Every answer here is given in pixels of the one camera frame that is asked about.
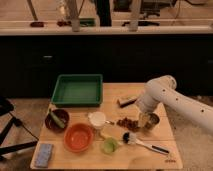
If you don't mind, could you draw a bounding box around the block eraser brush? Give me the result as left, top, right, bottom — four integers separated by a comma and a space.
117, 96, 137, 108

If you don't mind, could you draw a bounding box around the black tripod stand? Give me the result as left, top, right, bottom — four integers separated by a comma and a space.
0, 97, 39, 162

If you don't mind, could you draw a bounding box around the dark red grape bunch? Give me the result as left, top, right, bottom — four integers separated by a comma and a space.
117, 117, 139, 132

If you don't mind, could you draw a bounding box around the metal can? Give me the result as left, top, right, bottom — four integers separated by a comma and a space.
145, 113, 160, 130

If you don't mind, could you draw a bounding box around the blue sponge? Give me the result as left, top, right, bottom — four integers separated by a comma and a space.
34, 143, 53, 168

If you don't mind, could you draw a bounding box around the white cup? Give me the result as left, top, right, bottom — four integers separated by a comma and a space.
88, 112, 113, 130

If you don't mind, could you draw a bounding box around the green cucumber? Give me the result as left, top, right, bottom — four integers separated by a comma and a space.
49, 111, 65, 129

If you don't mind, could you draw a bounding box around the orange red bowl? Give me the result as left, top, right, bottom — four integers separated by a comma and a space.
63, 123, 94, 153

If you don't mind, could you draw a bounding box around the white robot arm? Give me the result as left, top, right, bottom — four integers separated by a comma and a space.
136, 75, 213, 135

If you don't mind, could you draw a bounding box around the green small cup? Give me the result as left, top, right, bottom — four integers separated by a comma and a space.
101, 138, 118, 154

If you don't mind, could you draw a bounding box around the dark brown bowl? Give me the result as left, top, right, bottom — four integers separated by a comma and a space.
45, 109, 69, 133

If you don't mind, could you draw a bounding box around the green plastic tray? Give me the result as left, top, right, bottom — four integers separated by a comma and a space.
51, 74, 103, 107

